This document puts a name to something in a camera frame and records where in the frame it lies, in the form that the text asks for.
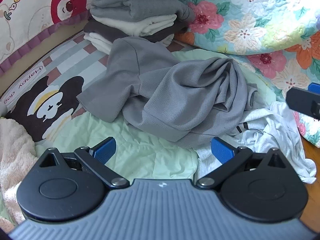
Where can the floral quilt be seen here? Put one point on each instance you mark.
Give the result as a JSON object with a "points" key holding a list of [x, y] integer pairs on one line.
{"points": [[262, 17]]}

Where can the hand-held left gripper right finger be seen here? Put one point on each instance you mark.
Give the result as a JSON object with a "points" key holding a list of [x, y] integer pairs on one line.
{"points": [[222, 152]]}

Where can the stack of folded clothes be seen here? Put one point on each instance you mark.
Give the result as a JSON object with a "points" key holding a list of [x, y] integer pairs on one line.
{"points": [[140, 7]]}

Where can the white crumpled t-shirt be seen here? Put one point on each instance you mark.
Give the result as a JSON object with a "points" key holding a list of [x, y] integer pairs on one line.
{"points": [[275, 135]]}

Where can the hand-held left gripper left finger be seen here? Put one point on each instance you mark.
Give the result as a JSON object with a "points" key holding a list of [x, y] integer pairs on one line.
{"points": [[105, 151]]}

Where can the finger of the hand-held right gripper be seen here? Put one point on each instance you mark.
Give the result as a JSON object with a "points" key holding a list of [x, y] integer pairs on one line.
{"points": [[300, 100]]}

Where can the grey waffle t-shirt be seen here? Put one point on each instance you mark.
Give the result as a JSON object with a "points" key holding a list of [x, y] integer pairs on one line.
{"points": [[175, 100]]}

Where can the checked dog print blanket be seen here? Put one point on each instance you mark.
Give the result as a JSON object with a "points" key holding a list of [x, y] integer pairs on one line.
{"points": [[62, 67]]}

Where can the light green quilt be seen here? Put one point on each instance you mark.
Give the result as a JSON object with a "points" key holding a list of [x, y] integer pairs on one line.
{"points": [[150, 155]]}

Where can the cream fluffy blanket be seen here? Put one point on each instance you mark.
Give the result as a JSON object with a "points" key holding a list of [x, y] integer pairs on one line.
{"points": [[15, 155]]}

